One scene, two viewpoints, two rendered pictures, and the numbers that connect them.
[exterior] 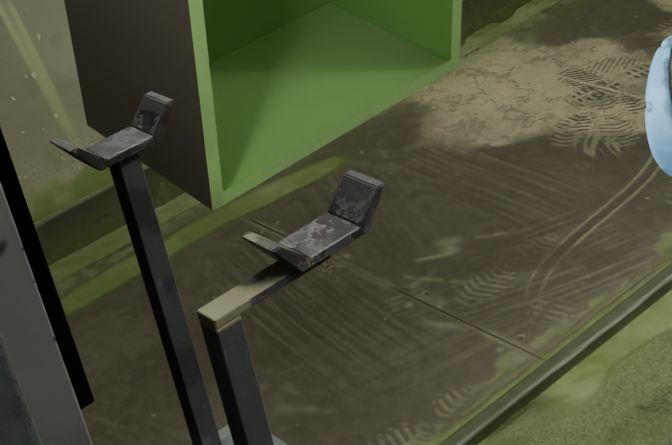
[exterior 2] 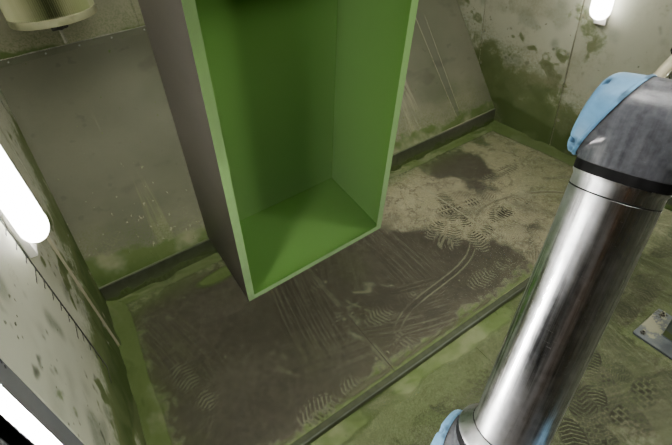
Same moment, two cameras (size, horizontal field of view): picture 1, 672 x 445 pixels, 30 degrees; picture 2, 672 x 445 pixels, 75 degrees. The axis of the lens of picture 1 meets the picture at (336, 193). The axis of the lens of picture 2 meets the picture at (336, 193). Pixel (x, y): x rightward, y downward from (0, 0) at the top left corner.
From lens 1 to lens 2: 87 cm
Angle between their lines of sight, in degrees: 9
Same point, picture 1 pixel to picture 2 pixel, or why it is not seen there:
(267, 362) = (278, 338)
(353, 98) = (328, 240)
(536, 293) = (399, 327)
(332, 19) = (330, 188)
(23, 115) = not seen: hidden behind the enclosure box
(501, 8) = (419, 153)
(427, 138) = not seen: hidden behind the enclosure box
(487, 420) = (361, 401)
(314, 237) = not seen: outside the picture
